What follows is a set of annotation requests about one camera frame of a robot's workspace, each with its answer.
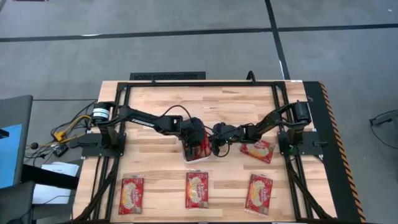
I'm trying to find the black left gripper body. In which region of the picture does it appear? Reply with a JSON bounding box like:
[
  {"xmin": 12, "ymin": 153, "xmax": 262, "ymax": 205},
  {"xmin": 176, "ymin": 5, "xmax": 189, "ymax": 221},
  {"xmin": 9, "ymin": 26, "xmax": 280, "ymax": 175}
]
[{"xmin": 181, "ymin": 116, "xmax": 208, "ymax": 146}]

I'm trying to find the black hazard-striped mat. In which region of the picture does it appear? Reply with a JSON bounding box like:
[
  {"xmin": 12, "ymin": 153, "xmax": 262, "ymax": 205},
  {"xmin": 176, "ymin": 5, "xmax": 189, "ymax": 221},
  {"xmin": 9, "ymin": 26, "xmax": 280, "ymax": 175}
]
[{"xmin": 303, "ymin": 80, "xmax": 367, "ymax": 224}]

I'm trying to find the grey monitor with blue screen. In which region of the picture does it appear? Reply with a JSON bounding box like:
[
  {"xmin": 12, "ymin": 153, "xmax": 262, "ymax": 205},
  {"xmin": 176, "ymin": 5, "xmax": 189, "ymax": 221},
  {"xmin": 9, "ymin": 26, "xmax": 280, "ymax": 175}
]
[{"xmin": 0, "ymin": 95, "xmax": 34, "ymax": 190}]

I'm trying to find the white paper sheet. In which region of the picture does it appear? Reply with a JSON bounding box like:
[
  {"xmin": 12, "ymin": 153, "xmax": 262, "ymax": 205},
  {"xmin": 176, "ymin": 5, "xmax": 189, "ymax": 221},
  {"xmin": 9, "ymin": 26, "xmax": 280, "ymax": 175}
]
[
  {"xmin": 40, "ymin": 161, "xmax": 80, "ymax": 177},
  {"xmin": 32, "ymin": 183, "xmax": 76, "ymax": 205}
]

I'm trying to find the yellow connector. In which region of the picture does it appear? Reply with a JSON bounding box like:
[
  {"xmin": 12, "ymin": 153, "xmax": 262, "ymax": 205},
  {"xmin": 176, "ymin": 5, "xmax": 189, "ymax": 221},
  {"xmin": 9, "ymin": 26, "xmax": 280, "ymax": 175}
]
[{"xmin": 53, "ymin": 130, "xmax": 68, "ymax": 142}]

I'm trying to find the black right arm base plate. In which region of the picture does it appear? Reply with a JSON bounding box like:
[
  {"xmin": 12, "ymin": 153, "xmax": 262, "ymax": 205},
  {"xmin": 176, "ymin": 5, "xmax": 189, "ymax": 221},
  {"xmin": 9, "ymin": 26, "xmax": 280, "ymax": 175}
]
[{"xmin": 277, "ymin": 130, "xmax": 325, "ymax": 156}]

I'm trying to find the black perforated panel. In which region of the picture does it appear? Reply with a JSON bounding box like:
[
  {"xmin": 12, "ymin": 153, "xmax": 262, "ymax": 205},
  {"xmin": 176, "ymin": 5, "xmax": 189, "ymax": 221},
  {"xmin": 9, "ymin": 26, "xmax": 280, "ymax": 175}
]
[{"xmin": 129, "ymin": 71, "xmax": 206, "ymax": 81}]

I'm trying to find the small black box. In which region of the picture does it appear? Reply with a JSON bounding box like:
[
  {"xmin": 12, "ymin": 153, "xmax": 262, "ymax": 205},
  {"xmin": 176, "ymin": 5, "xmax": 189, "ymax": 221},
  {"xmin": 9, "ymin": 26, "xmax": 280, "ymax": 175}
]
[{"xmin": 52, "ymin": 145, "xmax": 70, "ymax": 158}]

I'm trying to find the white plastic basket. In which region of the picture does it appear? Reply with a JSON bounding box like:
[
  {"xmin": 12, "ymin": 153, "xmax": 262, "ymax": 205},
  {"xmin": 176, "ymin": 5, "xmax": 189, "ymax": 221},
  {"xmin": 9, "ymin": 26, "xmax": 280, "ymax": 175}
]
[{"xmin": 182, "ymin": 124, "xmax": 214, "ymax": 165}]

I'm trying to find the yellow cable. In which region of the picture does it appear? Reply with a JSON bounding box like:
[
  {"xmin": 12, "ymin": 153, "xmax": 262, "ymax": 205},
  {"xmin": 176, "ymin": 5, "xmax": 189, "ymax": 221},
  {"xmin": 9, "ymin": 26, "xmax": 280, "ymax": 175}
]
[{"xmin": 51, "ymin": 114, "xmax": 94, "ymax": 147}]

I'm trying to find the thin black floor cable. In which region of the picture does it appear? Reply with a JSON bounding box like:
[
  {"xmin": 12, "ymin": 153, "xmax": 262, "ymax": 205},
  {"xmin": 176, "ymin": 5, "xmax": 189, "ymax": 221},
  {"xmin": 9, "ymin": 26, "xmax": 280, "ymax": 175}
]
[{"xmin": 369, "ymin": 124, "xmax": 398, "ymax": 150}]

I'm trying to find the black desk bar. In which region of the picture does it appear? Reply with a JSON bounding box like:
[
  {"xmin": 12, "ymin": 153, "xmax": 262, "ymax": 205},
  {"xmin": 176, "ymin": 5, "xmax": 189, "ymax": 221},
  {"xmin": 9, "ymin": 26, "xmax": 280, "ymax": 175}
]
[{"xmin": 21, "ymin": 163, "xmax": 79, "ymax": 190}]

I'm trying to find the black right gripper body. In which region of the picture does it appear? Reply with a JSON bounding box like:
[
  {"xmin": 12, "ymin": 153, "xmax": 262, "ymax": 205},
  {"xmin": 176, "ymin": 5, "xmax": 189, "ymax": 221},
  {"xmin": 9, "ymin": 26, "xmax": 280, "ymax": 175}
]
[{"xmin": 222, "ymin": 125, "xmax": 246, "ymax": 146}]

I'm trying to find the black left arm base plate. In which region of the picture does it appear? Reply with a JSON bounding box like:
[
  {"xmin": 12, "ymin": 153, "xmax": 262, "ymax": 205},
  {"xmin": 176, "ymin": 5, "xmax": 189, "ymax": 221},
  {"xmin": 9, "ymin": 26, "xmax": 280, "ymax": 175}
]
[{"xmin": 70, "ymin": 133, "xmax": 126, "ymax": 157}]

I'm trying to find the grey stand foot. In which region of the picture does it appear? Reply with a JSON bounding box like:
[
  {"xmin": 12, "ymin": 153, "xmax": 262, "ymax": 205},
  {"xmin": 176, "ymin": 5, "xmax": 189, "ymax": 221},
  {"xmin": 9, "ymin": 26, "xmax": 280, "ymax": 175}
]
[{"xmin": 369, "ymin": 108, "xmax": 398, "ymax": 128}]

